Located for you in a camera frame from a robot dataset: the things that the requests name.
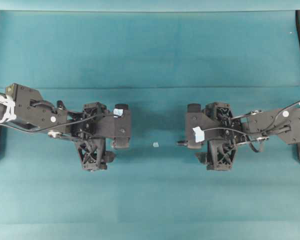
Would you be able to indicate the teal table mat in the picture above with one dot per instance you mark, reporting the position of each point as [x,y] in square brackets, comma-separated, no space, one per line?
[157,63]

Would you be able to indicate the blue tape marker left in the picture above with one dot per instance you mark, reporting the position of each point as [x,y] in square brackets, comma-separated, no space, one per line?
[155,144]

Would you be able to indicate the black metal shaft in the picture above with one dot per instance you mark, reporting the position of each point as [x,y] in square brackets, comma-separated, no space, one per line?
[182,143]

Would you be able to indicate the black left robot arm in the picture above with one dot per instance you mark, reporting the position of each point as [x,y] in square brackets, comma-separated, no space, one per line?
[24,109]

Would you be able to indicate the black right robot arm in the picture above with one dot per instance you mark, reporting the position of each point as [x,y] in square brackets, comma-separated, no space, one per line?
[259,125]

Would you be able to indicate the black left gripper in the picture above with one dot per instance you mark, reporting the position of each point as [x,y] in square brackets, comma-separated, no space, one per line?
[99,124]

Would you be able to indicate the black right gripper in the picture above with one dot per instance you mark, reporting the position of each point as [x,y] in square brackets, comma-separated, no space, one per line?
[213,126]

